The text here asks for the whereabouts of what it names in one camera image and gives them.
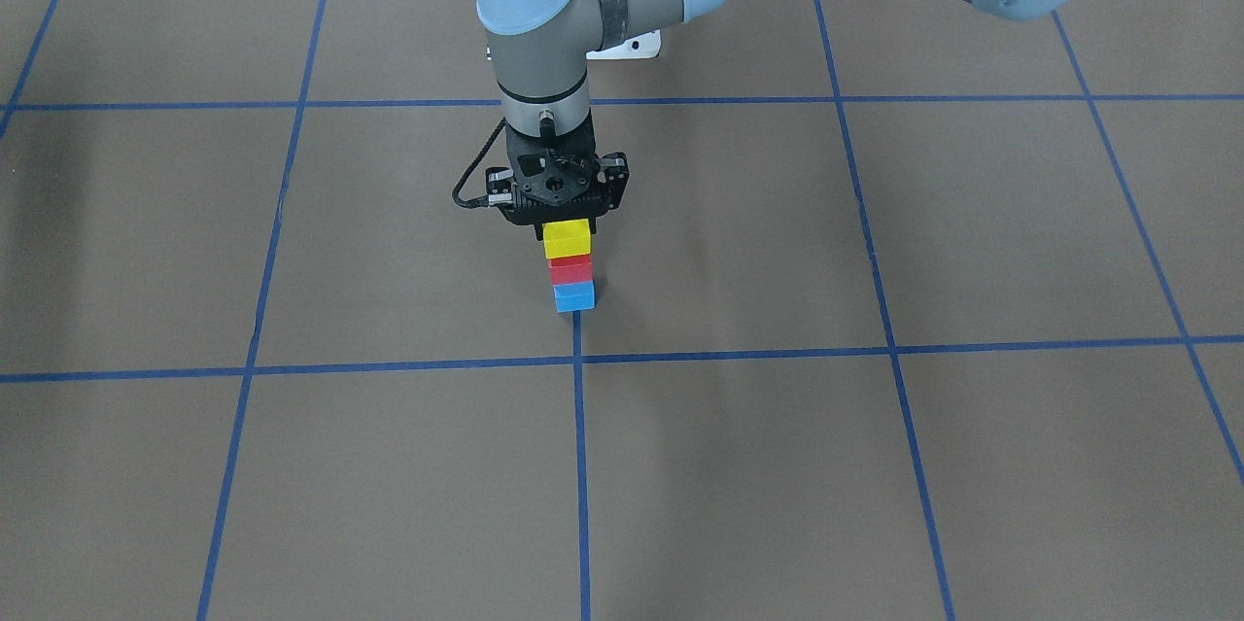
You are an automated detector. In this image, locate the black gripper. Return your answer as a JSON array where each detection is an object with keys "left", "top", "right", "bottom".
[{"left": 485, "top": 118, "right": 631, "bottom": 243}]

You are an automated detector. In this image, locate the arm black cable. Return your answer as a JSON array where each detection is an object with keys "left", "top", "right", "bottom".
[{"left": 452, "top": 118, "right": 510, "bottom": 210}]

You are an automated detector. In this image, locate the blue block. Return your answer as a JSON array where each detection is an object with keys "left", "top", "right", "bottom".
[{"left": 554, "top": 281, "right": 597, "bottom": 314}]

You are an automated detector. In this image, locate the red block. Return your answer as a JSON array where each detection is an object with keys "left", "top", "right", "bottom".
[{"left": 547, "top": 254, "right": 593, "bottom": 286}]

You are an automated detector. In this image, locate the white camera post base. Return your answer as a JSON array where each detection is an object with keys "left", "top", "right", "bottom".
[{"left": 587, "top": 29, "right": 662, "bottom": 60}]

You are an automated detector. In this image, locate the yellow block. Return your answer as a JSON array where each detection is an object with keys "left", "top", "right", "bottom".
[{"left": 540, "top": 219, "right": 593, "bottom": 259}]

